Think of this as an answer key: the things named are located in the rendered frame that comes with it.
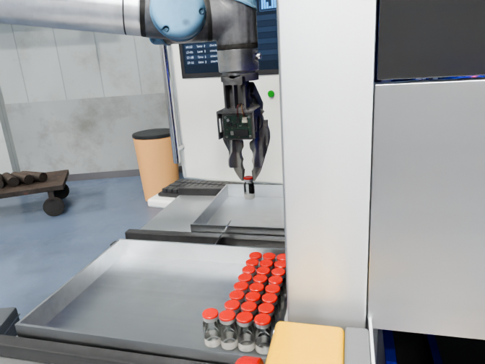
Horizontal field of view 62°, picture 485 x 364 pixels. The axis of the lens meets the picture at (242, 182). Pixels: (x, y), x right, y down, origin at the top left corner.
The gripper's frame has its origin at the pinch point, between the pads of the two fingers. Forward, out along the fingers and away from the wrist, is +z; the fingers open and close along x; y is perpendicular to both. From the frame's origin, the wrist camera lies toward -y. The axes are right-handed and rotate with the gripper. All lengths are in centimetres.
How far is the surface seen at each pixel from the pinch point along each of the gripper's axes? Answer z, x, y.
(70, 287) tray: 9.5, -22.0, 31.0
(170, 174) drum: 74, -135, -239
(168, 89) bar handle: -14, -39, -50
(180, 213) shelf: 12.1, -19.2, -6.0
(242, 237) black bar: 10.2, 0.5, 9.5
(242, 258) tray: 11.0, 2.0, 16.1
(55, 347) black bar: 10.1, -15.3, 42.8
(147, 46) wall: -38, -185, -325
